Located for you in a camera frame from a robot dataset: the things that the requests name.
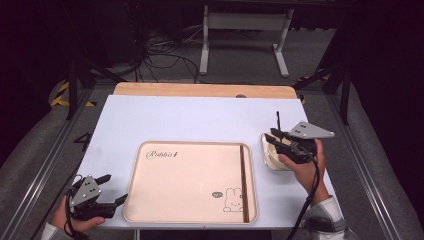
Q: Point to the white square plate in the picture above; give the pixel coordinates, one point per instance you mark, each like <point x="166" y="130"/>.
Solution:
<point x="264" y="157"/>

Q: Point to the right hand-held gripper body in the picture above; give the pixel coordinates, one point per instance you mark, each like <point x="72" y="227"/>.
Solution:
<point x="308" y="131"/>

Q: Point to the person's left hand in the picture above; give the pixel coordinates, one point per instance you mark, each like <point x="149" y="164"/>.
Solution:
<point x="60" y="216"/>

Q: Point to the aluminium frame rail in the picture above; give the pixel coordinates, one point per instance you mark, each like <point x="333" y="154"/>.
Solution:
<point x="36" y="180"/>
<point x="363" y="156"/>

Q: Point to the brown chopstick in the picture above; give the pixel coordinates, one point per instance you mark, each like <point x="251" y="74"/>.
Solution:
<point x="243" y="183"/>

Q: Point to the black tripod stand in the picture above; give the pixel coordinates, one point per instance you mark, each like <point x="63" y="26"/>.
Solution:
<point x="71" y="90"/>
<point x="345" y="96"/>

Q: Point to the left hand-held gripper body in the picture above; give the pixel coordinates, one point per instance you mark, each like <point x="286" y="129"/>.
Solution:
<point x="87" y="192"/>

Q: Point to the white metal stand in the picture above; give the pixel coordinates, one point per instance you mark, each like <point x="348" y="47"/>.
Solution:
<point x="245" y="20"/>

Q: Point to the person's right hand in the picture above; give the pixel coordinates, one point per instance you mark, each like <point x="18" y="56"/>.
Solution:
<point x="306" y="176"/>

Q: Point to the pink tray with rabbit print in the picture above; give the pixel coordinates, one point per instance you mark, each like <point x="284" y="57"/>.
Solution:
<point x="186" y="183"/>

